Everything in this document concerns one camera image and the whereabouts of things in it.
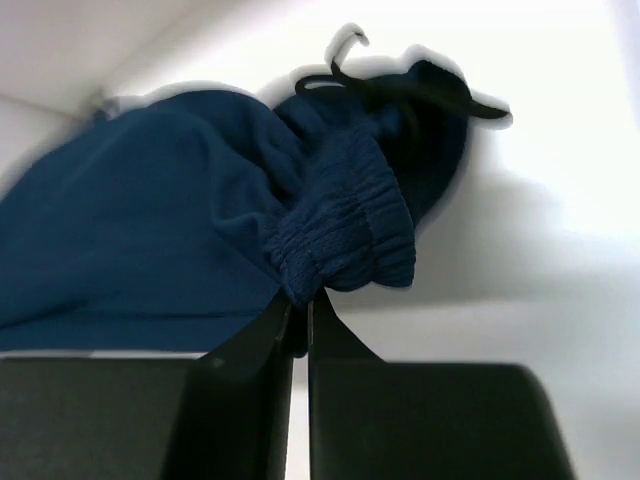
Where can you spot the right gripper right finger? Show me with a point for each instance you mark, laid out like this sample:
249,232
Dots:
371,419

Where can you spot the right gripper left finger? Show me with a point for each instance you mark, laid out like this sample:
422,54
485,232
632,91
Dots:
223,415

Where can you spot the navy blue shorts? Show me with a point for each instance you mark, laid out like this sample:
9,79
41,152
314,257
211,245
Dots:
171,226

